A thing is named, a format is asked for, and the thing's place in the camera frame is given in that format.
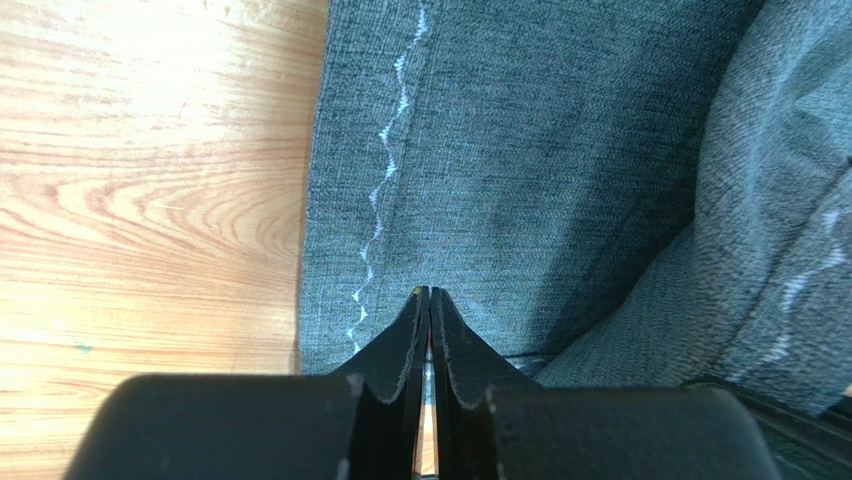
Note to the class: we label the grey stitched cloth napkin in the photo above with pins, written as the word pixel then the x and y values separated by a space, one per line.
pixel 614 193

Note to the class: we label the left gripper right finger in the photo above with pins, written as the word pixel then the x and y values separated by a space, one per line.
pixel 467 370

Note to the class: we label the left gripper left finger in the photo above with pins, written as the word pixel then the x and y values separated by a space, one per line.
pixel 387 376

